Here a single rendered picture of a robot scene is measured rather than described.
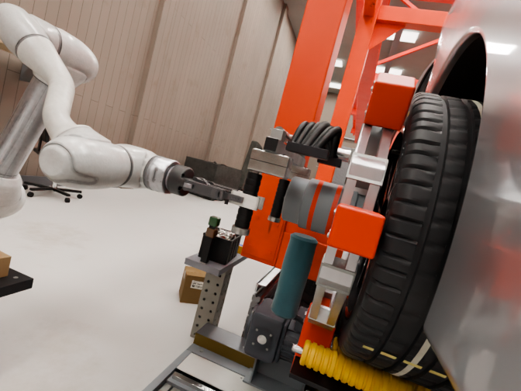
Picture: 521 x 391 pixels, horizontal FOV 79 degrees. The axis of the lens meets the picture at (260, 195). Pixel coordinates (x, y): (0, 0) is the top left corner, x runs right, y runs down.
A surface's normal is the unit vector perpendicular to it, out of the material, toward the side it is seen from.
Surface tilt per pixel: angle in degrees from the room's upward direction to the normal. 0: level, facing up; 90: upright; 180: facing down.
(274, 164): 90
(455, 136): 54
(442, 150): 60
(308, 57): 90
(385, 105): 125
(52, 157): 98
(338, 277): 90
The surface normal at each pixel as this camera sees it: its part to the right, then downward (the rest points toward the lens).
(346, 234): -0.28, 0.00
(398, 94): -0.37, 0.55
